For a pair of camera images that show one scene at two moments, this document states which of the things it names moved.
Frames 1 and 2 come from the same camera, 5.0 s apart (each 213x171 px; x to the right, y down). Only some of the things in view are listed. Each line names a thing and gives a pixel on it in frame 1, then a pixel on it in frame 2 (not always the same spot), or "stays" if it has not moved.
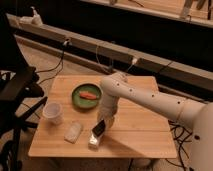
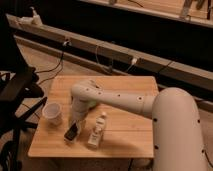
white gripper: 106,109 -> 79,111
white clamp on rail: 34,20 stays
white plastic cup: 53,113 stays
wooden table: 140,130 stays
